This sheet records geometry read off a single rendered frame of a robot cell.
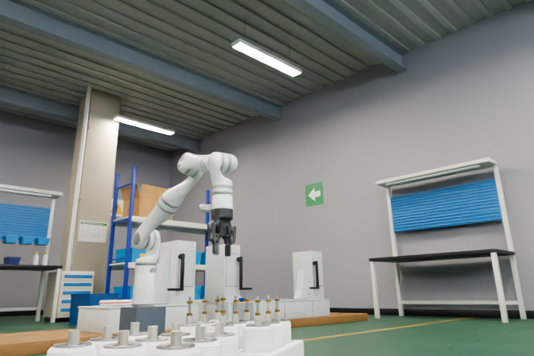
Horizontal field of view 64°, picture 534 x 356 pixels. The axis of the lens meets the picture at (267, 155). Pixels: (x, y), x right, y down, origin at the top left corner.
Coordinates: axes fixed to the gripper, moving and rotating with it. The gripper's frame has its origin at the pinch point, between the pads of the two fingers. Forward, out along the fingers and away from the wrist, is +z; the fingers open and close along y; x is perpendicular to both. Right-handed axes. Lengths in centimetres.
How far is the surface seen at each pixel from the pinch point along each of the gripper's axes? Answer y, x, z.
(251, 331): -1.3, -12.2, 24.5
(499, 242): 500, -63, -39
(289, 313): 301, 133, 35
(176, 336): -50, -26, 21
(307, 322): 317, 121, 44
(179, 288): 172, 169, 8
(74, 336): -56, -3, 21
